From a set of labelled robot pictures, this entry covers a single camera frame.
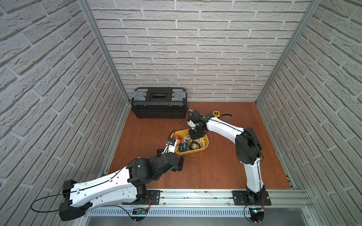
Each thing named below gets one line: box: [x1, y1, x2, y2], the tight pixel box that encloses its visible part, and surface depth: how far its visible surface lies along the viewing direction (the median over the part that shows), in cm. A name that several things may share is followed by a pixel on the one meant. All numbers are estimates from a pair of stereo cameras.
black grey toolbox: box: [130, 87, 188, 119], surface depth 100 cm
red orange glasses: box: [172, 134, 183, 146], surface depth 96 cm
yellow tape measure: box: [212, 110, 221, 118], surface depth 112 cm
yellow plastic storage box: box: [170, 129, 210, 156], surface depth 93 cm
